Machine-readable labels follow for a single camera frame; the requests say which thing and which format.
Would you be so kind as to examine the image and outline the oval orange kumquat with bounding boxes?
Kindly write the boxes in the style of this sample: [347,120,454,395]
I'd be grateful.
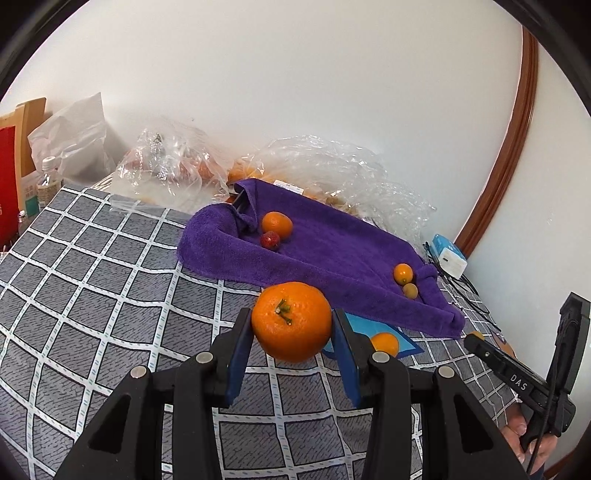
[469,331,485,340]

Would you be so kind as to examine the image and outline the brown wooden door frame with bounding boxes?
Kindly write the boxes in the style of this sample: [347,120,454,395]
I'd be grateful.
[456,27,539,257]

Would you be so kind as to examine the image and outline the small orange mandarin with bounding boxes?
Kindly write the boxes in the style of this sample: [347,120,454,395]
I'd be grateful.
[370,332,400,358]

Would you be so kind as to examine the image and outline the red paper bag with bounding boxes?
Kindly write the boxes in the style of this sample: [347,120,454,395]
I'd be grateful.
[0,126,20,247]

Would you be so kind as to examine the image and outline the large crumpled clear plastic bag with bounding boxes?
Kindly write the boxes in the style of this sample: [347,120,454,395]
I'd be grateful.
[228,135,435,248]

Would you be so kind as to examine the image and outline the clear plastic bag with fruit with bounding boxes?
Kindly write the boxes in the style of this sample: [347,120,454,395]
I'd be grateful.
[110,118,233,215]

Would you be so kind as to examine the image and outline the black cable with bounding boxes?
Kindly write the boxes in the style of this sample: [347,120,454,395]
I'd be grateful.
[421,241,502,333]

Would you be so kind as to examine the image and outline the purple terry towel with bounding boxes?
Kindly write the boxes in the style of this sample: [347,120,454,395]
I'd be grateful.
[177,179,466,338]

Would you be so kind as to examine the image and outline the person's right hand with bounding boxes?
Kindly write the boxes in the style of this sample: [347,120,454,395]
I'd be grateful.
[501,409,559,474]

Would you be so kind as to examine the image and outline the white and blue charger box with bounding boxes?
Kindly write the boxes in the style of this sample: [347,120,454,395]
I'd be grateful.
[431,234,468,280]

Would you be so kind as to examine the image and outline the grey checked tablecloth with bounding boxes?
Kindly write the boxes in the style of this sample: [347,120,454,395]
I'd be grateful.
[0,182,518,480]

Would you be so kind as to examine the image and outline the brown cardboard box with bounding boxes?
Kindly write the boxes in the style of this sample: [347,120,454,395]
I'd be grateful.
[1,97,46,179]

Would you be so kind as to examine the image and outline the large orange mandarin with stem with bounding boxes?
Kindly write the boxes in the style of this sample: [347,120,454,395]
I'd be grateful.
[252,282,332,363]

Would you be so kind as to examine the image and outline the dark red small fruit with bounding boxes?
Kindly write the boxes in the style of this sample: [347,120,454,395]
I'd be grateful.
[259,231,281,251]

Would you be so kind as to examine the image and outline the white plastic bag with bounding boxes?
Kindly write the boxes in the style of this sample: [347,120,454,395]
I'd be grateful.
[27,93,115,185]

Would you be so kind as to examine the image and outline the plastic bottle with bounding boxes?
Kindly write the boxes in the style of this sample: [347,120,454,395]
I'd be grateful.
[36,156,62,210]

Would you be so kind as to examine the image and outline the green-brown small fruit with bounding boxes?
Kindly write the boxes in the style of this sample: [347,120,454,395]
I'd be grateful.
[402,282,419,300]

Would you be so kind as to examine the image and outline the blue star-shaped paper mat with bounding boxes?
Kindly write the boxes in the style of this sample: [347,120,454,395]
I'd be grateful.
[344,312,424,360]

